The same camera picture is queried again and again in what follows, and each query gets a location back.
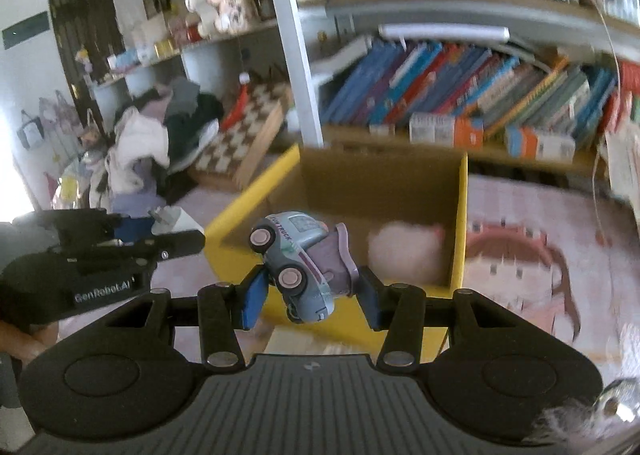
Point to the pink printed desk mat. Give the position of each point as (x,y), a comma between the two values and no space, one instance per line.
(525,215)

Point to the person's left hand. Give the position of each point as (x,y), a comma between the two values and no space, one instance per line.
(25,337)

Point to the wooden chessboard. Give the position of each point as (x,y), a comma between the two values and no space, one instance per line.
(245,135)

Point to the yellow cardboard box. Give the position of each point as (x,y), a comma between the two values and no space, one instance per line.
(345,332)

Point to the white fluffy plush toy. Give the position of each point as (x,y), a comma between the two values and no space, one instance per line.
(405,252)

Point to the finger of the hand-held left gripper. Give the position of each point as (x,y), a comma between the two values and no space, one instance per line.
(172,244)
(135,228)

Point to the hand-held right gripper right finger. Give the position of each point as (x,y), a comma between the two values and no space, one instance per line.
(372,305)

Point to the white plug adapter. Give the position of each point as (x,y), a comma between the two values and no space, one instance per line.
(175,221)

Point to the pile of clothes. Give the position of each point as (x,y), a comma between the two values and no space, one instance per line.
(150,135)

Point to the white light bar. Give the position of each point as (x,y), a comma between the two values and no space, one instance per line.
(445,33)

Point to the light blue toy car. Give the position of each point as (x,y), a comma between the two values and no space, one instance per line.
(300,260)

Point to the row of colourful books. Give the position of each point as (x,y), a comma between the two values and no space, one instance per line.
(450,80)

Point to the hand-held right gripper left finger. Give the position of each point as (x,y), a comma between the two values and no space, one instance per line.
(254,302)

